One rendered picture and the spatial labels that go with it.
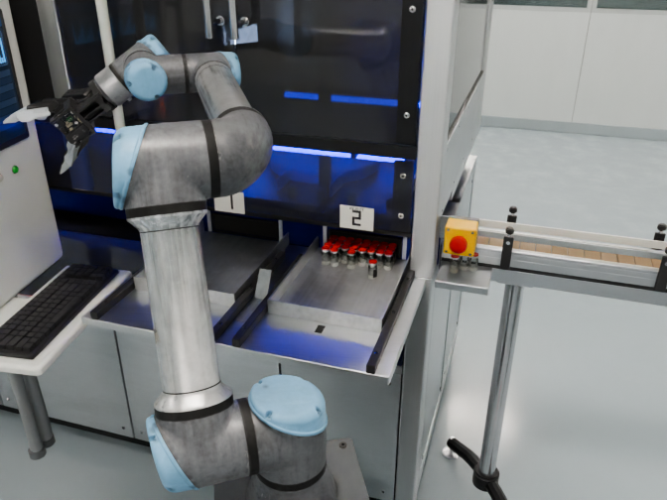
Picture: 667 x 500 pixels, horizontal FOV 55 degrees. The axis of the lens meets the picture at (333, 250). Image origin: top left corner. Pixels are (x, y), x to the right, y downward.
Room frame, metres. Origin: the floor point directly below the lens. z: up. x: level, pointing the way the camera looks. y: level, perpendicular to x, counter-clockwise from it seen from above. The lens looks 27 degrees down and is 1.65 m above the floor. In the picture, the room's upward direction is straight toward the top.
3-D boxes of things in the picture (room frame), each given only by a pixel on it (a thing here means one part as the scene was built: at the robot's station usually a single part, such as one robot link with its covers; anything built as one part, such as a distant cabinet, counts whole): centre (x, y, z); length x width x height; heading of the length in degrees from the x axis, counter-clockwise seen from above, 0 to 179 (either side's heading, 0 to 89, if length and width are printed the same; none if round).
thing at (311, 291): (1.32, -0.03, 0.90); 0.34 x 0.26 x 0.04; 163
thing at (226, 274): (1.43, 0.30, 0.90); 0.34 x 0.26 x 0.04; 163
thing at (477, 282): (1.40, -0.33, 0.87); 0.14 x 0.13 x 0.02; 163
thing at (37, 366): (1.34, 0.73, 0.79); 0.45 x 0.28 x 0.03; 170
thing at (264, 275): (1.23, 0.18, 0.91); 0.14 x 0.03 x 0.06; 163
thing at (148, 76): (1.26, 0.35, 1.39); 0.11 x 0.11 x 0.08; 18
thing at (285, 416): (0.76, 0.08, 0.96); 0.13 x 0.12 x 0.14; 108
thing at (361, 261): (1.43, -0.06, 0.91); 0.18 x 0.02 x 0.05; 73
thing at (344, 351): (1.31, 0.15, 0.87); 0.70 x 0.48 x 0.02; 73
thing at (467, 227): (1.36, -0.30, 1.00); 0.08 x 0.07 x 0.07; 163
